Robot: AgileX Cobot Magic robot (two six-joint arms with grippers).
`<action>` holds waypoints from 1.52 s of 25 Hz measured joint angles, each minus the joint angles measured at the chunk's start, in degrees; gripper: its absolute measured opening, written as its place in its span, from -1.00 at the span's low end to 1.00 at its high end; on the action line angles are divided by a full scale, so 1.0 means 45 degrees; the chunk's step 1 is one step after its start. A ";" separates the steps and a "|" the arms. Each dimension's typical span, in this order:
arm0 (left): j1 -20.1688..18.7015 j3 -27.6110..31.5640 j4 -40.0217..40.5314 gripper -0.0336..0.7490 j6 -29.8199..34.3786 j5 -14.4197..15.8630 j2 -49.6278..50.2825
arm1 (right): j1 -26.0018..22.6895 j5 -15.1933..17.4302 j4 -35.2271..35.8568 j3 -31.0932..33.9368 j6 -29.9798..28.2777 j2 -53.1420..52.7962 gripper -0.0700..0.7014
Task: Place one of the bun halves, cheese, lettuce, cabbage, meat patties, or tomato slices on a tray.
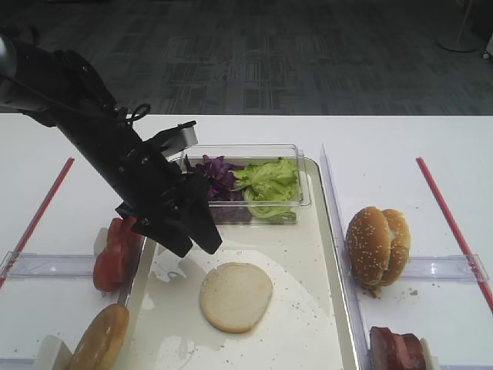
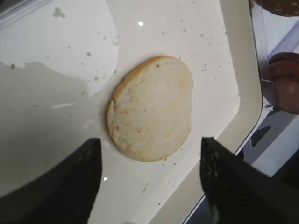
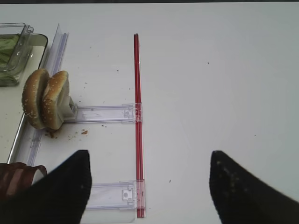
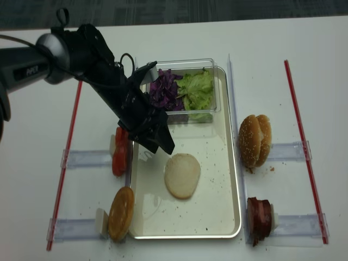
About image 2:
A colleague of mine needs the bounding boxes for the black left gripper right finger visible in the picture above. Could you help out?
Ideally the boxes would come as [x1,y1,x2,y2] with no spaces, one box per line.
[199,137,299,224]

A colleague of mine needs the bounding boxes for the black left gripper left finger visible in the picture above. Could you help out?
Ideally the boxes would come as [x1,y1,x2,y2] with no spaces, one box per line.
[0,138,102,224]

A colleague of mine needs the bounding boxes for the pale bun bottom slice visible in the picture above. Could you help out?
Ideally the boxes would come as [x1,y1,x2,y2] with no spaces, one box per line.
[107,56,193,162]

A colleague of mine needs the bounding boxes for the sliced meat patties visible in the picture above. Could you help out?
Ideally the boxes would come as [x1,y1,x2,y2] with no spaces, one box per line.
[260,52,299,115]

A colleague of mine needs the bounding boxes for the metal serving tray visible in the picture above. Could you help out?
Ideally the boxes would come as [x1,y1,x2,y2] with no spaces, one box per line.
[0,0,263,224]

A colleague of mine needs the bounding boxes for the front sesame bun top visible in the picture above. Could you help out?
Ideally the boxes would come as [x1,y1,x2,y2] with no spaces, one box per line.
[254,0,299,17]

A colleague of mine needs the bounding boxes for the right long clear rail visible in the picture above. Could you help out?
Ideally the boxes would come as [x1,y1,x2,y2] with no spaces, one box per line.
[249,0,299,66]

